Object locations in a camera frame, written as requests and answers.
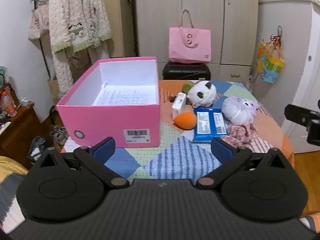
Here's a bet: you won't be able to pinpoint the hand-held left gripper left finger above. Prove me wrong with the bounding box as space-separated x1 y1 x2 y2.
34 137 130 188

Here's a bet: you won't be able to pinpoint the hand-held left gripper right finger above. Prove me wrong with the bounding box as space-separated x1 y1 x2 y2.
195 137 288 190

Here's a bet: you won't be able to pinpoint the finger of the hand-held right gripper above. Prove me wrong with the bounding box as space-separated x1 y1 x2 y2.
284 104 320 146

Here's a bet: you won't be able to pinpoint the pink floral scrunchie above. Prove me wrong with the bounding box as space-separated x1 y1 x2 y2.
220 123 258 148

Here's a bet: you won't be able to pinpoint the pink cardboard box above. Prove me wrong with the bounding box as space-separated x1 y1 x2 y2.
56 57 160 147

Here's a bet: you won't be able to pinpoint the purple plush toy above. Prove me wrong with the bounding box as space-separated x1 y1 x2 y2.
221 95 260 126

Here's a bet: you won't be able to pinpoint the blue wet wipes pack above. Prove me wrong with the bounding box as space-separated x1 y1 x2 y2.
192 108 229 143

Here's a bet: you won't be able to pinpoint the orange makeup sponge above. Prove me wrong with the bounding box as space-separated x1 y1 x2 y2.
173 112 197 130

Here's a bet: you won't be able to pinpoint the patchwork tablecloth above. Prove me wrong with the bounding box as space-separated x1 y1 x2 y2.
60 79 295 180

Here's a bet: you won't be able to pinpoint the grey sneakers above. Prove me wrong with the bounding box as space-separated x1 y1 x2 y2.
49 125 69 145

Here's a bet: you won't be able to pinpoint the colourful hanging gift bag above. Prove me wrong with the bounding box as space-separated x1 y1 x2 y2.
255 26 285 83

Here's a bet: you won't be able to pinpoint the white printed paper sheet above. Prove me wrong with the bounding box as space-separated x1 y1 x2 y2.
93 81 158 106

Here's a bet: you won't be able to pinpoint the panda plush toy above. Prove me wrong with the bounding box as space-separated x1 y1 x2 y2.
187 80 217 108

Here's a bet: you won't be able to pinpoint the white tissue packet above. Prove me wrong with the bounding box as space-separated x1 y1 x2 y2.
172 92 187 120

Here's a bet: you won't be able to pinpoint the dark shoes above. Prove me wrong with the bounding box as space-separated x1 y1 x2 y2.
27 136 47 162

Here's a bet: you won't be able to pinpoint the brown paper bag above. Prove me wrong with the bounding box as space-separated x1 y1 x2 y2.
47 78 66 105

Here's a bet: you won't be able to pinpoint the wooden nightstand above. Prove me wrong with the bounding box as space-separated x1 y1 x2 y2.
0 101 42 170

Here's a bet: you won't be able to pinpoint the black suitcase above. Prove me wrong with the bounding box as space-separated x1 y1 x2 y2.
162 62 211 81

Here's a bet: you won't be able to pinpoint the fluffy cream pajama pants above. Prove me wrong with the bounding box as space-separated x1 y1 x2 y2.
52 40 110 98

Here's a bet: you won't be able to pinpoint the yellow grey quilt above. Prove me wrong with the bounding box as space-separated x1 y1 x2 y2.
0 155 29 233

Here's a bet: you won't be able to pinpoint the pink tote bag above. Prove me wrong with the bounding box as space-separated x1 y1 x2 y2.
168 9 212 64

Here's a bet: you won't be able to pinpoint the black clothes rack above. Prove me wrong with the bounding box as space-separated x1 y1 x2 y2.
37 0 139 80

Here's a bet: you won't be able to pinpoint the white green plastic bag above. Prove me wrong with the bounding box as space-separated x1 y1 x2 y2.
0 66 8 86

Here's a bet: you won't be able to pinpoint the beige tall cabinet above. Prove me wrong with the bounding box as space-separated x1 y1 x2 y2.
96 0 139 58

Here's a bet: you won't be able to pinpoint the grey wardrobe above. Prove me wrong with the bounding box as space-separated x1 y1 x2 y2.
135 0 259 81

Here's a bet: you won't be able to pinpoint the cream canvas tote bag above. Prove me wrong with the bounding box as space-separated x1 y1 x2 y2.
27 0 50 42

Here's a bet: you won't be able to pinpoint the fluffy cream pajama jacket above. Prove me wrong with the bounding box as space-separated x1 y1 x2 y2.
48 0 113 54

